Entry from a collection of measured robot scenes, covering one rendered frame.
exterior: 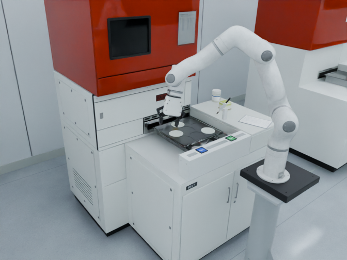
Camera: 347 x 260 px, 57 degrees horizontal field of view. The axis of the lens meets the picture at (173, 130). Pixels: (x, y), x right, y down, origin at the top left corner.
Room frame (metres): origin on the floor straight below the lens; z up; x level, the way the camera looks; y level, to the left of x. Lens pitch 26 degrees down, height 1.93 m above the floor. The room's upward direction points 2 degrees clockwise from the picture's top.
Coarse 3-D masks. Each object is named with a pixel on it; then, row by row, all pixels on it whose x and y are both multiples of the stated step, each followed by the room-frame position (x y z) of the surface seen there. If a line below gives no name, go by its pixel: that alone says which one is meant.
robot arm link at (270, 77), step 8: (256, 64) 1.66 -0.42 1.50; (264, 64) 1.63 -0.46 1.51; (272, 64) 1.63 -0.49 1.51; (264, 72) 1.61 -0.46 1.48; (272, 72) 1.59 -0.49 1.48; (264, 80) 1.59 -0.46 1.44; (272, 80) 1.57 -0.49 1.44; (280, 80) 1.58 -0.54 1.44; (264, 88) 1.61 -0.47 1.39; (272, 88) 1.57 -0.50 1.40; (280, 88) 1.57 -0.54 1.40; (272, 96) 1.58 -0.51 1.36; (280, 96) 1.58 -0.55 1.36; (272, 104) 1.64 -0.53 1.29; (280, 104) 1.64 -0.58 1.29; (288, 104) 1.65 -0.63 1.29; (272, 112) 1.64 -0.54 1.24
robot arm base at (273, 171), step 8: (272, 152) 1.56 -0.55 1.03; (280, 152) 1.55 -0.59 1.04; (264, 160) 1.61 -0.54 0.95; (272, 160) 1.56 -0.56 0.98; (280, 160) 1.55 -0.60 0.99; (264, 168) 1.59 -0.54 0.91; (272, 168) 1.55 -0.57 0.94; (280, 168) 1.55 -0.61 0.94; (264, 176) 1.56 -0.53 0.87; (272, 176) 1.55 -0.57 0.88; (280, 176) 1.54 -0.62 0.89; (288, 176) 1.57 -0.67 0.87
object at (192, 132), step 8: (184, 120) 2.26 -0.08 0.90; (192, 120) 2.26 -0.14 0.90; (160, 128) 2.10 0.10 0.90; (168, 128) 2.11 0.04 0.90; (176, 128) 2.11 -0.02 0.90; (184, 128) 2.11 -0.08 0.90; (192, 128) 2.12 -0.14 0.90; (200, 128) 2.12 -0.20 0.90; (184, 136) 1.99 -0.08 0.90; (192, 136) 1.99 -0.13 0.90; (200, 136) 2.00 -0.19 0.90; (208, 136) 2.00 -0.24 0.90; (184, 144) 1.87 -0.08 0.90
